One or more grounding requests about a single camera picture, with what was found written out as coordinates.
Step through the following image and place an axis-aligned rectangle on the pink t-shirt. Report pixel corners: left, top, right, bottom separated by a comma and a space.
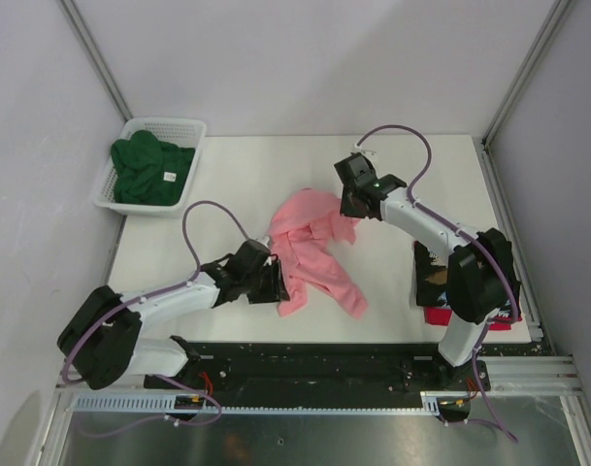
268, 188, 368, 318

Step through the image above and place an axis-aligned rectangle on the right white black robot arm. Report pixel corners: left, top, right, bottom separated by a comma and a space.
341, 174, 519, 389

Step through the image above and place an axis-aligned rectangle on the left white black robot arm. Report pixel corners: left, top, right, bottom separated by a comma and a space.
57, 240, 290, 390

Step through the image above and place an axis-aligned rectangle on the black printed folded t-shirt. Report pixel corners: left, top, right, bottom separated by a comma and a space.
413, 242, 512, 321

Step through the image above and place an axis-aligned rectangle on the white plastic basket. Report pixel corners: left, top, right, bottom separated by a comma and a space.
93, 116, 207, 217

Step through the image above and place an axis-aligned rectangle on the green t-shirt in basket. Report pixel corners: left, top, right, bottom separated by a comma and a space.
110, 130, 196, 207

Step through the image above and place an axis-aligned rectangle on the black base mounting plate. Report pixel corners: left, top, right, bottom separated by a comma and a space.
171, 341, 491, 391

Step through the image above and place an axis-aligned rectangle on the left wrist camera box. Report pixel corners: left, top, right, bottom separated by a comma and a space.
235, 239, 271, 269

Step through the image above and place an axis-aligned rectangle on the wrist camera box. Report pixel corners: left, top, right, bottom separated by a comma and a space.
334, 152, 377, 184
235, 239, 271, 269

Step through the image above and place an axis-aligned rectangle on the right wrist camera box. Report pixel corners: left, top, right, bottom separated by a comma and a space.
334, 152, 377, 184

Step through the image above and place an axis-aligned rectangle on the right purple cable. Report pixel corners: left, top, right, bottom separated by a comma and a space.
355, 124, 519, 444

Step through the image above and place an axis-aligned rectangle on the purple cable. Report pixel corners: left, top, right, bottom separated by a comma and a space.
355, 124, 519, 444
61, 201, 250, 438

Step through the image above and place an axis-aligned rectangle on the white slotted cable duct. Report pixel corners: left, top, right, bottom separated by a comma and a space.
71, 390, 474, 416

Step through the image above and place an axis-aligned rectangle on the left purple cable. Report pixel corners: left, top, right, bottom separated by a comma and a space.
61, 201, 250, 438

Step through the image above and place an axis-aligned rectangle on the right aluminium frame post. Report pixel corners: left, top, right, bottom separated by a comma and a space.
481, 0, 577, 149

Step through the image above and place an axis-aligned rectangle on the aluminium frame post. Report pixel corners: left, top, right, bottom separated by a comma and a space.
56, 0, 133, 121
481, 0, 577, 149

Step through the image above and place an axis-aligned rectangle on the left aluminium frame post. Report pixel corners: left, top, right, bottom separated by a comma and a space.
56, 0, 133, 121

